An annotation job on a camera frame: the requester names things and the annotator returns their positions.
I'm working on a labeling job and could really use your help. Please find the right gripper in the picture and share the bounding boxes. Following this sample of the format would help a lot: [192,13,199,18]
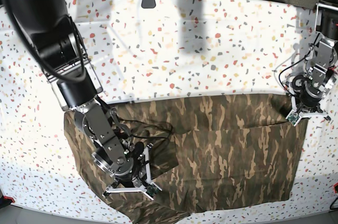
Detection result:
[102,143,162,198]

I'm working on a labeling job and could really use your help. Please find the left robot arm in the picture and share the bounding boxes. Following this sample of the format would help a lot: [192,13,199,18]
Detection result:
[286,0,337,126]

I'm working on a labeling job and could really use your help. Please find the camouflage T-shirt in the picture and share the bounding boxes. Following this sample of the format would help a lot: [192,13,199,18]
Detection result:
[64,94,307,223]

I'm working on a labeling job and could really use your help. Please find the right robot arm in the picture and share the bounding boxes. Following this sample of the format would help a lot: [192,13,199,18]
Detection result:
[1,0,161,199]

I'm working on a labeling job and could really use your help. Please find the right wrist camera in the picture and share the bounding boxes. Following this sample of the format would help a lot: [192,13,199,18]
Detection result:
[145,184,160,200]

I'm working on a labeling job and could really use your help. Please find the red object right edge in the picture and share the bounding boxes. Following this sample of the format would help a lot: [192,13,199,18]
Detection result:
[333,183,338,194]

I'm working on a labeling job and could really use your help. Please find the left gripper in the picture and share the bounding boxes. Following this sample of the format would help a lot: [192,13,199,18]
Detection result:
[289,87,331,121]

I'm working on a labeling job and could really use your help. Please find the red table corner clamp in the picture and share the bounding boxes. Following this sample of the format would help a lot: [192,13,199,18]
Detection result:
[1,196,14,206]

